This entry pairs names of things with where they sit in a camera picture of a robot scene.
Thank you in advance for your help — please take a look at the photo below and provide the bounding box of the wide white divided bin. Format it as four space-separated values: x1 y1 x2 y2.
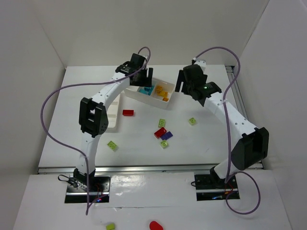
124 78 175 109

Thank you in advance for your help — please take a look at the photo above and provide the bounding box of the lone lime brick front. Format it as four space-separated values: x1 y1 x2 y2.
107 141 118 151

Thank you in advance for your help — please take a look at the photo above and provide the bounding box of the long teal brick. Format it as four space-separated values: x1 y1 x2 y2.
144 85 154 96

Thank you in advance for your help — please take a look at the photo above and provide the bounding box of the aluminium rail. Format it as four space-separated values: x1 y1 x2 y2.
37 164 215 174
225 65 262 159

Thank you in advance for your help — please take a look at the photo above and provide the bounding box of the red brick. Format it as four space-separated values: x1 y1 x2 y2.
154 127 167 138
122 109 134 116

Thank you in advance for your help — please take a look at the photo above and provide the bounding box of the small yellow brick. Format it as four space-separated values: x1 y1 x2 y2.
155 86 163 94

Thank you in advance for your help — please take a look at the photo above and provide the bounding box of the yellow curved striped brick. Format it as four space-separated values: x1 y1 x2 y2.
158 91 169 102

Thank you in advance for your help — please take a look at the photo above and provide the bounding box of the narrow white divided tray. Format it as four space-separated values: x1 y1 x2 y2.
106 95 120 132

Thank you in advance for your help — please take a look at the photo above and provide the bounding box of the aluminium right side rail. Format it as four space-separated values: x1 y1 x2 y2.
225 65 262 159

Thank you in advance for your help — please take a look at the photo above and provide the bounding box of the lime brick on foreground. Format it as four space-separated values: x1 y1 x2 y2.
106 223 116 230

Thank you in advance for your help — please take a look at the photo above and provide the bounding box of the aluminium front rail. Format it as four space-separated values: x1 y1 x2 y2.
37 164 215 174

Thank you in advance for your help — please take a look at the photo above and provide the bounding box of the red brick by purple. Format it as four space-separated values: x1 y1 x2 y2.
154 127 167 138

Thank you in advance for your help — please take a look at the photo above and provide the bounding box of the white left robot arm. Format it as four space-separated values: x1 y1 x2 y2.
73 53 153 187

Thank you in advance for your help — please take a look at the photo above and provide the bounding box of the red rounded foreground piece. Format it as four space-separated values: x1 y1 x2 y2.
149 221 164 230

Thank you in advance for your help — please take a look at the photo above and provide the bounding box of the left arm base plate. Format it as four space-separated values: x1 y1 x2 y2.
64 174 111 204

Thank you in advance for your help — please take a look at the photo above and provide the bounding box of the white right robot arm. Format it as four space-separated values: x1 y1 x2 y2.
175 64 269 184

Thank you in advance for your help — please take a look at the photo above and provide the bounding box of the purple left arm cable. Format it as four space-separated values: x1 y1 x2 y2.
40 46 151 216

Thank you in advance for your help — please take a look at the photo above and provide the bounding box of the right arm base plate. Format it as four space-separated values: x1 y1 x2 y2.
190 174 240 201

